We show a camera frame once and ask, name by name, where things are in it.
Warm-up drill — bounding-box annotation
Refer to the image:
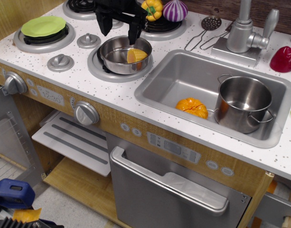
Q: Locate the front right stove burner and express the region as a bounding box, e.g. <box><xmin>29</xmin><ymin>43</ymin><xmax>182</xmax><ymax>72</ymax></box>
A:
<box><xmin>87</xmin><ymin>46</ymin><xmax>153</xmax><ymax>83</ymax></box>

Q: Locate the silver stovetop knob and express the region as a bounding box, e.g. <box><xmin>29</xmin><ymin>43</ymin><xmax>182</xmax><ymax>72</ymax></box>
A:
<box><xmin>47</xmin><ymin>54</ymin><xmax>74</xmax><ymax>72</ymax></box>
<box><xmin>112</xmin><ymin>19</ymin><xmax>123</xmax><ymax>30</ymax></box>
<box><xmin>77</xmin><ymin>33</ymin><xmax>101</xmax><ymax>49</ymax></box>

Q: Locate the silver stovetop knob front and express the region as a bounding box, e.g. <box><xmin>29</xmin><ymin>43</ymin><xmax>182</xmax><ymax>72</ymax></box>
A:
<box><xmin>47</xmin><ymin>54</ymin><xmax>74</xmax><ymax>72</ymax></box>

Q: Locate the purple toy onion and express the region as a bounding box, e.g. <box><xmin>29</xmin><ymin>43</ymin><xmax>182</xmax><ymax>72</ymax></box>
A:
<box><xmin>163</xmin><ymin>0</ymin><xmax>188</xmax><ymax>22</ymax></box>

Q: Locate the silver sink basin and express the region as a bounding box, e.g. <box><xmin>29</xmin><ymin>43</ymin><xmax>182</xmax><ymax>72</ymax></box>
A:
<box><xmin>135</xmin><ymin>50</ymin><xmax>291</xmax><ymax>148</ymax></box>

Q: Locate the back right stove burner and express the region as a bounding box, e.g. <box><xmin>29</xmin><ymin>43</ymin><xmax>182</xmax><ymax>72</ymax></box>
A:
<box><xmin>141</xmin><ymin>17</ymin><xmax>187</xmax><ymax>41</ymax></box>

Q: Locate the yellow toy bell pepper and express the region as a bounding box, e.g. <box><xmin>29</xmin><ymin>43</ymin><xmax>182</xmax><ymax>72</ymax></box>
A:
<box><xmin>141</xmin><ymin>0</ymin><xmax>163</xmax><ymax>22</ymax></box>

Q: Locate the metal wire spatula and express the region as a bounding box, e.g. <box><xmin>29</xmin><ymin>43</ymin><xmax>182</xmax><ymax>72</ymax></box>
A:
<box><xmin>199</xmin><ymin>21</ymin><xmax>234</xmax><ymax>50</ymax></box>

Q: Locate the silver oven knob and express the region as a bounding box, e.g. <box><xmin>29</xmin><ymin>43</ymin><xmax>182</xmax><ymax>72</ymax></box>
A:
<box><xmin>74</xmin><ymin>101</ymin><xmax>100</xmax><ymax>126</ymax></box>
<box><xmin>4</xmin><ymin>71</ymin><xmax>28</xmax><ymax>95</ymax></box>

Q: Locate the blue clamp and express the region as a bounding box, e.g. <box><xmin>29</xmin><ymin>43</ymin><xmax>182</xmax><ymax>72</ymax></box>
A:
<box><xmin>0</xmin><ymin>179</ymin><xmax>64</xmax><ymax>228</ymax></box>

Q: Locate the stove burner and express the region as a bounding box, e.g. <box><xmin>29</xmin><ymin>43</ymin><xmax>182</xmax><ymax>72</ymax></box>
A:
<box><xmin>141</xmin><ymin>17</ymin><xmax>187</xmax><ymax>41</ymax></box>
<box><xmin>14</xmin><ymin>22</ymin><xmax>75</xmax><ymax>54</ymax></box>
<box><xmin>87</xmin><ymin>46</ymin><xmax>153</xmax><ymax>83</ymax></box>
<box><xmin>62</xmin><ymin>0</ymin><xmax>96</xmax><ymax>20</ymax></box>

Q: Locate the silver stovetop knob middle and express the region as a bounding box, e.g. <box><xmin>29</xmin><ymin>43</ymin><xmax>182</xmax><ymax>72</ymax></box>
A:
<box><xmin>77</xmin><ymin>33</ymin><xmax>101</xmax><ymax>49</ymax></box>

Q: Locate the red toy pepper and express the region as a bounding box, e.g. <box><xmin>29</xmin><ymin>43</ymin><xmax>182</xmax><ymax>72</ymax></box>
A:
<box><xmin>270</xmin><ymin>46</ymin><xmax>291</xmax><ymax>73</ymax></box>

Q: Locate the silver stovetop knob centre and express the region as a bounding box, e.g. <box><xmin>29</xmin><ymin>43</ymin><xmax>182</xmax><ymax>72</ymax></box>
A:
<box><xmin>112</xmin><ymin>19</ymin><xmax>123</xmax><ymax>30</ymax></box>

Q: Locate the silver dishwasher door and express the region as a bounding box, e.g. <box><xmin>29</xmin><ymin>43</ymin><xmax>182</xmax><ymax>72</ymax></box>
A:
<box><xmin>107</xmin><ymin>134</ymin><xmax>251</xmax><ymax>228</ymax></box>

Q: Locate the small steel frying pan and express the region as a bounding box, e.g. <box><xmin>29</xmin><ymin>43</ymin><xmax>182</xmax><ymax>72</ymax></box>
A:
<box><xmin>100</xmin><ymin>35</ymin><xmax>152</xmax><ymax>75</ymax></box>

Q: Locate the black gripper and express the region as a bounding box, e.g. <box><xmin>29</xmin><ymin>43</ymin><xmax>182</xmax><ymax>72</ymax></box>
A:
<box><xmin>95</xmin><ymin>0</ymin><xmax>147</xmax><ymax>45</ymax></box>

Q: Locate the front left stove burner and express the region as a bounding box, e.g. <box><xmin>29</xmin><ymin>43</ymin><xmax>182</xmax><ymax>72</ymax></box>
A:
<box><xmin>14</xmin><ymin>22</ymin><xmax>75</xmax><ymax>54</ymax></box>

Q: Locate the steel pot with handles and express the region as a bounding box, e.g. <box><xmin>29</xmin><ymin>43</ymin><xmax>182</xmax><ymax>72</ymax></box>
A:
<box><xmin>214</xmin><ymin>74</ymin><xmax>274</xmax><ymax>133</ymax></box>

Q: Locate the silver oven knob right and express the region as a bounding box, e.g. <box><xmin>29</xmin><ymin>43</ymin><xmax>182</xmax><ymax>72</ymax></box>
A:
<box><xmin>74</xmin><ymin>101</ymin><xmax>100</xmax><ymax>126</ymax></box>

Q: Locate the metal slotted spoon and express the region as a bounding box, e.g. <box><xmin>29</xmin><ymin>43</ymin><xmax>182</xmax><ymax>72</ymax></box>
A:
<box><xmin>184</xmin><ymin>16</ymin><xmax>222</xmax><ymax>51</ymax></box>

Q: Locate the green plastic plate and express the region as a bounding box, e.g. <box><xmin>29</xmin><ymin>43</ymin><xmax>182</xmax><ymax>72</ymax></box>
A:
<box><xmin>21</xmin><ymin>16</ymin><xmax>66</xmax><ymax>38</ymax></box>

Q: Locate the silver toy faucet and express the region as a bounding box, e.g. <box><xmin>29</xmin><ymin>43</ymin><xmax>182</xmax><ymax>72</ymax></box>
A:
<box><xmin>211</xmin><ymin>0</ymin><xmax>280</xmax><ymax>67</ymax></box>

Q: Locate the yellow toy corn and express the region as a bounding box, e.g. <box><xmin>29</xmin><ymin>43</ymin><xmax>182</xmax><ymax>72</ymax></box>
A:
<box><xmin>127</xmin><ymin>48</ymin><xmax>148</xmax><ymax>64</ymax></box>

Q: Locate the white oven rack shelf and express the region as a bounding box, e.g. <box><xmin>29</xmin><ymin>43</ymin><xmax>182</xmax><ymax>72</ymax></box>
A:
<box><xmin>32</xmin><ymin>111</ymin><xmax>111</xmax><ymax>177</ymax></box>

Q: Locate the silver oven knob left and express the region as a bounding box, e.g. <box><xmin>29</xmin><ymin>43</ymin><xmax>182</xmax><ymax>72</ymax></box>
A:
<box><xmin>4</xmin><ymin>71</ymin><xmax>28</xmax><ymax>95</ymax></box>

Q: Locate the orange toy pumpkin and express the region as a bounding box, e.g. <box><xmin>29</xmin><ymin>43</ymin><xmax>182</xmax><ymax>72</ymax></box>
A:
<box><xmin>175</xmin><ymin>97</ymin><xmax>208</xmax><ymax>119</ymax></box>

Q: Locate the back left stove burner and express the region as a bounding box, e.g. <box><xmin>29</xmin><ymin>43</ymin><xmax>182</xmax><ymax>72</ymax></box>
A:
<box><xmin>62</xmin><ymin>0</ymin><xmax>96</xmax><ymax>20</ymax></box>

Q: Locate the open oven door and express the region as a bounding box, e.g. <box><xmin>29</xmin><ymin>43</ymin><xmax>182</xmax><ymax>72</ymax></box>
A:
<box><xmin>0</xmin><ymin>86</ymin><xmax>45</xmax><ymax>187</ymax></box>

